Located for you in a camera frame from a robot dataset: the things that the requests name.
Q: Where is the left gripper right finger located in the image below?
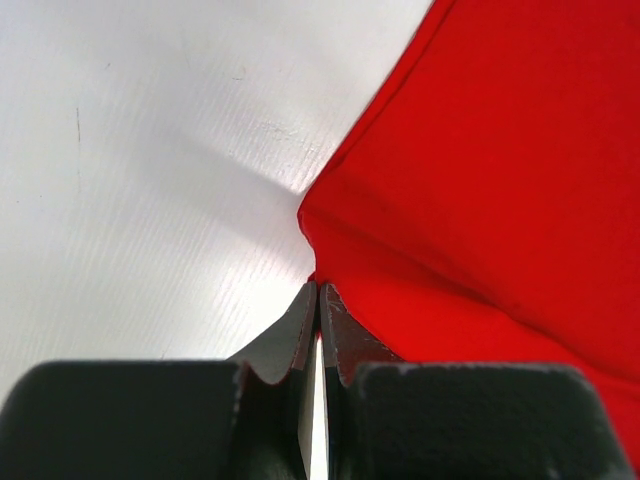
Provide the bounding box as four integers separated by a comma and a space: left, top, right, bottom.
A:
319, 284, 636, 479

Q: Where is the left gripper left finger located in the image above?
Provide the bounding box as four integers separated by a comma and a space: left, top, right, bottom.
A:
1, 282, 318, 479

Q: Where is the red t shirt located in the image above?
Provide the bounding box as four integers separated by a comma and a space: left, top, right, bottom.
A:
298, 1, 639, 462

